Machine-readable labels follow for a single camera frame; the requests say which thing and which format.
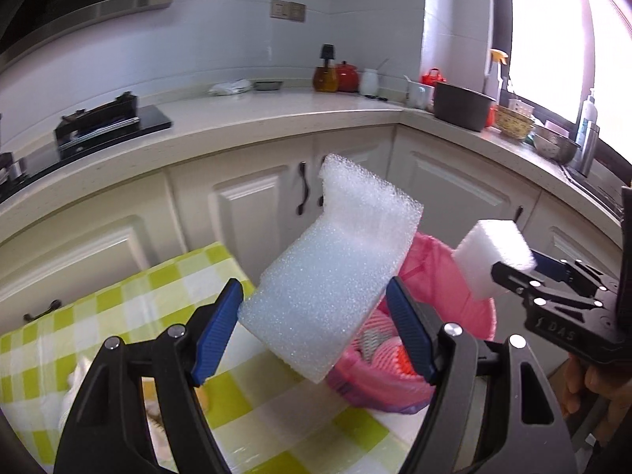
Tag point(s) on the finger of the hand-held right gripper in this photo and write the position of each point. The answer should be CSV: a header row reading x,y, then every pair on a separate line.
x,y
513,279
553,264

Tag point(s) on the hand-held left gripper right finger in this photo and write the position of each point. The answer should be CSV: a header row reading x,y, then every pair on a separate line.
x,y
412,335

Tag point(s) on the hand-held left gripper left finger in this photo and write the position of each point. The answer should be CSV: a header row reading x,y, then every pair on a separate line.
x,y
217,335

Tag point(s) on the pink foam fruit net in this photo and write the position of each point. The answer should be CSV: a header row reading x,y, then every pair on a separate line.
x,y
390,358

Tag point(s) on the white foam block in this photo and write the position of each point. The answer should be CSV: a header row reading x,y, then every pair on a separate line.
x,y
489,252

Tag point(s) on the green wavy cloth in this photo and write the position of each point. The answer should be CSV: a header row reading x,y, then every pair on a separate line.
x,y
370,343

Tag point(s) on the pink-lined trash bin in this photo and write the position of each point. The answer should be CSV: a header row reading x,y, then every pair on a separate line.
x,y
434,276

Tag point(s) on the white foam sheet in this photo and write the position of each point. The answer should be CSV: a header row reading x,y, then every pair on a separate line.
x,y
331,276

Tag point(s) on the person's right hand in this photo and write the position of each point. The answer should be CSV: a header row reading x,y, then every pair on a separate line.
x,y
572,385

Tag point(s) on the green checked tablecloth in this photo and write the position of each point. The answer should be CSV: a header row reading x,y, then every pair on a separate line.
x,y
148,286

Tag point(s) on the kitchen sink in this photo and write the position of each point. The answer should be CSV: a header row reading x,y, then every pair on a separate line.
x,y
592,187

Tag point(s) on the stainless steel flask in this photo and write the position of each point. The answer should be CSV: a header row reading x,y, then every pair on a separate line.
x,y
589,150

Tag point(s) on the steel bowl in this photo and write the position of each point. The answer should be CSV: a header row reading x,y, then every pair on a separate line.
x,y
555,144

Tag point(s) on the white base cabinets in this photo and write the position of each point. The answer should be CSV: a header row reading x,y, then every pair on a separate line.
x,y
247,197

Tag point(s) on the woven basket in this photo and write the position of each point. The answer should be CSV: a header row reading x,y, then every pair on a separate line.
x,y
513,123

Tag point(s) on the white pump bottle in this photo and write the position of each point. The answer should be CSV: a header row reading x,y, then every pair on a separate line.
x,y
587,108

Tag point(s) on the dark grey pot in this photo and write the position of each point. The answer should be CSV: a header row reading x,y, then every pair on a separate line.
x,y
461,106

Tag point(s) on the clear spray bottle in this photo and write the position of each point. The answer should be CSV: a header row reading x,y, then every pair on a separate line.
x,y
497,79

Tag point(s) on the small red kettle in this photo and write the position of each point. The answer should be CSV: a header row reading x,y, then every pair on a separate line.
x,y
433,77

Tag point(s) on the black gas cooktop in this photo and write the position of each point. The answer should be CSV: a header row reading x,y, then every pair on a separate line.
x,y
153,121

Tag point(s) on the kitchen window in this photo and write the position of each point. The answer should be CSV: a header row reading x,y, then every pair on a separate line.
x,y
543,34

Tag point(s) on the white jar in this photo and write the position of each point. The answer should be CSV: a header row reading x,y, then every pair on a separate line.
x,y
369,83

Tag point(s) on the black burner grate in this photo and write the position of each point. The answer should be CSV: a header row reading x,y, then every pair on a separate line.
x,y
96,123

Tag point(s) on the white rag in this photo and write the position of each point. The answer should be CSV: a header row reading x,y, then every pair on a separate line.
x,y
229,87

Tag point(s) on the metal tray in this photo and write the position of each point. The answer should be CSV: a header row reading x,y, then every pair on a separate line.
x,y
267,85

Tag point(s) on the red ceramic pot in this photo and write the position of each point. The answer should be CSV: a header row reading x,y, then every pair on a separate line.
x,y
347,78

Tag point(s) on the silver stove knob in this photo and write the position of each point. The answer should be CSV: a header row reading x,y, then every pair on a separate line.
x,y
17,168

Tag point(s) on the amber oil bottle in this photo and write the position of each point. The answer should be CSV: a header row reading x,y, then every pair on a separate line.
x,y
325,76

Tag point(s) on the wall socket panel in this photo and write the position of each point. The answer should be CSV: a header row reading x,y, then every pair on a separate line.
x,y
288,10

